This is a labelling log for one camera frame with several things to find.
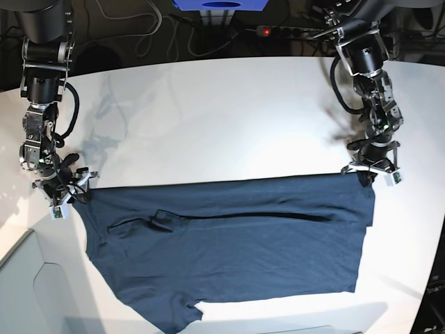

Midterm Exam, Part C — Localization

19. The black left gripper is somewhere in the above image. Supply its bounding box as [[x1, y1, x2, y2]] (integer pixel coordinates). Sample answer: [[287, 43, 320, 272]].
[[341, 138, 400, 175]]

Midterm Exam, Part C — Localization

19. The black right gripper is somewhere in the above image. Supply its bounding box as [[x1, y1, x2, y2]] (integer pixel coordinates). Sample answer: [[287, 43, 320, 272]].
[[31, 153, 99, 205]]

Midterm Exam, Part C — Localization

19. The dark blue T-shirt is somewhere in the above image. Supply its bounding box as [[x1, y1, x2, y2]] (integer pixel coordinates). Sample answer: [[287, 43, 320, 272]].
[[75, 173, 375, 333]]

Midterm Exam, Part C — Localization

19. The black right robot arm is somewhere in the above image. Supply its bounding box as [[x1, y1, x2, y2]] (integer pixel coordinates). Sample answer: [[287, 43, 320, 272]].
[[15, 1, 97, 207]]

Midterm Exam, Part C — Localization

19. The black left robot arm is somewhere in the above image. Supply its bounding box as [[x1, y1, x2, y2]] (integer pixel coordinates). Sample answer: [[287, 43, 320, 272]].
[[315, 1, 404, 186]]

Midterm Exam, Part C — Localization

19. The black power strip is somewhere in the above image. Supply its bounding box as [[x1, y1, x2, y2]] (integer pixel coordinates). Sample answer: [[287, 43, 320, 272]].
[[254, 25, 323, 40]]

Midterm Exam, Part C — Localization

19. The blue box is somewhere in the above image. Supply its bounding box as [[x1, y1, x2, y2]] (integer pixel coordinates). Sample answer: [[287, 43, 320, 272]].
[[173, 0, 268, 11]]

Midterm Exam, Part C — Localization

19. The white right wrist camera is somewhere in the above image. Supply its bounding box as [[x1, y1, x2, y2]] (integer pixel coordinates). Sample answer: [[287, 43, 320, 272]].
[[49, 203, 70, 220]]

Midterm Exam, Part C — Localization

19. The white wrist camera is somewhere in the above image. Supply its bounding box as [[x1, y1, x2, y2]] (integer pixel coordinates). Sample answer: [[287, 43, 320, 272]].
[[49, 203, 70, 220], [385, 169, 403, 186]]

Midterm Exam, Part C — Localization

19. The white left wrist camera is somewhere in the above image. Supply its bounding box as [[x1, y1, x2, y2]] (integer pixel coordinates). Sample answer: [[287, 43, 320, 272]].
[[385, 169, 403, 186]]

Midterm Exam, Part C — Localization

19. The grey coiled cable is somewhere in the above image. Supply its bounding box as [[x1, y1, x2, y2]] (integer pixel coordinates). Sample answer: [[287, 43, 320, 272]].
[[134, 0, 241, 58]]

